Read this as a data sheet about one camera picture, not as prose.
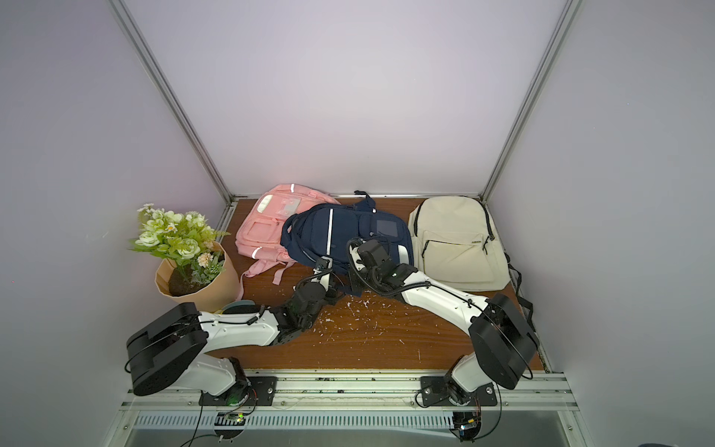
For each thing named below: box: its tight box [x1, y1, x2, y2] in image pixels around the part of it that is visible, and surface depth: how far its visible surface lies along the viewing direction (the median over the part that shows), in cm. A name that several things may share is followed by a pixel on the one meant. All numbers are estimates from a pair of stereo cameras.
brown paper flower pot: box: [155, 241, 241, 313], surface depth 82 cm
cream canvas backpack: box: [407, 195, 522, 293], surface depth 105 cm
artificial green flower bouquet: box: [127, 203, 231, 288], surface depth 76 cm
